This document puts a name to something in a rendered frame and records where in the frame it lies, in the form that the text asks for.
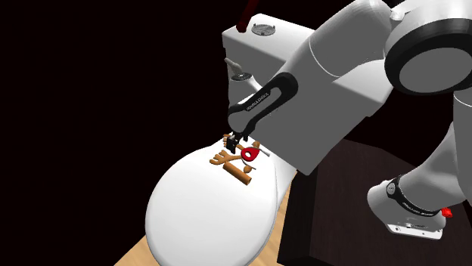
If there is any wooden fork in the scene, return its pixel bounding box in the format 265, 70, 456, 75
209, 148, 243, 166

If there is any wooden cylinder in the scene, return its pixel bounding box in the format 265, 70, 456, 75
222, 162, 253, 186

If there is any dark red stick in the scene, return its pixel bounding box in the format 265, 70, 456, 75
235, 0, 260, 33

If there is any red spoon with white handle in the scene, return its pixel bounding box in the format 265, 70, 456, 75
240, 146, 272, 162

